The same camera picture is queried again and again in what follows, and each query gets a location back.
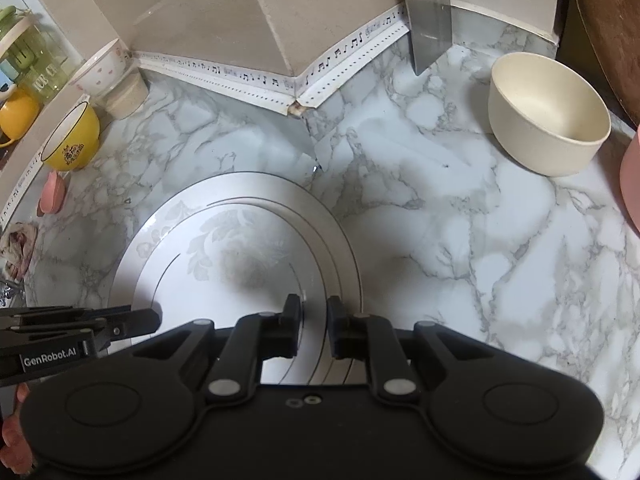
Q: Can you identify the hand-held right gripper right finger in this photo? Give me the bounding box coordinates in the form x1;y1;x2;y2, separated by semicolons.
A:
326;296;493;406

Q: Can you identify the round wooden cutting board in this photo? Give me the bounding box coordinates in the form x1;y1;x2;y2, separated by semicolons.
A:
569;0;640;127

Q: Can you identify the cream bowl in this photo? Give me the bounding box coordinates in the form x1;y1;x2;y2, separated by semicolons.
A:
487;51;612;178

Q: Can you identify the yellow cup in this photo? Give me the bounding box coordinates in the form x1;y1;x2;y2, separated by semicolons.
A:
0;87;41;149

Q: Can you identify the white floral plate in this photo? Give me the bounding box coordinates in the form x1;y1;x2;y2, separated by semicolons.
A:
106;172;364;387

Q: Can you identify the music note edge strip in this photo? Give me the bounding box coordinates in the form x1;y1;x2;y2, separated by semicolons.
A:
131;2;412;112

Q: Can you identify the green glass jar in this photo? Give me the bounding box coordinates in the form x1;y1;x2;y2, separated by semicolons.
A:
0;5;67;106

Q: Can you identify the small pink dish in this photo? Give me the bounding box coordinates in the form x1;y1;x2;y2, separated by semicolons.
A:
37;170;69;217

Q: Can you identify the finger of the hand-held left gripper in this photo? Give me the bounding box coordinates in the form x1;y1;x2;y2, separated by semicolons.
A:
0;306;163;349

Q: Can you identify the person's left hand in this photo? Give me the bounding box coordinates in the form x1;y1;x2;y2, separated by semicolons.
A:
0;382;32;462

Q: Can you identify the yellow bowl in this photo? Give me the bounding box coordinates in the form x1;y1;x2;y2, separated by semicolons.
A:
39;101;101;172

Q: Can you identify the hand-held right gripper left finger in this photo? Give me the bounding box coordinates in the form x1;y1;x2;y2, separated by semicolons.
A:
132;294;303;406

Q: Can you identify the white bowl with pink hearts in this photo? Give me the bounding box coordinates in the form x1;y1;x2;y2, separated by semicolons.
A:
69;38;129;104

